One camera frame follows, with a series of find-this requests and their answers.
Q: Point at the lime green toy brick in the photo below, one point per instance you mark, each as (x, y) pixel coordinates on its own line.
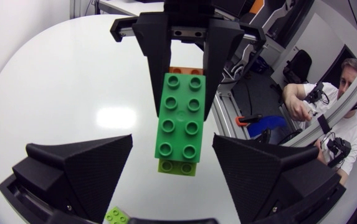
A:
(175, 169)
(116, 216)

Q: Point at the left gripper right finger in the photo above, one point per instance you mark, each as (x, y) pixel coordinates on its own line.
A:
(259, 174)

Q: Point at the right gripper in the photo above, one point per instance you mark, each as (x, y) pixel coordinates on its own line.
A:
(187, 32)

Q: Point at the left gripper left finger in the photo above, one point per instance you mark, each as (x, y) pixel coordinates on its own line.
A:
(84, 168)

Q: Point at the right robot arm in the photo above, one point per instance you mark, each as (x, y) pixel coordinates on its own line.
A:
(285, 23)

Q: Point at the black office chair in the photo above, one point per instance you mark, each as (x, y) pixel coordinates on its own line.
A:
(301, 63)

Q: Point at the orange toy brick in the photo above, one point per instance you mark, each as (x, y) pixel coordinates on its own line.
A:
(184, 70)

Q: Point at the person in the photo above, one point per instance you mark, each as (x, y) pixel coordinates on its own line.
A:
(293, 99)

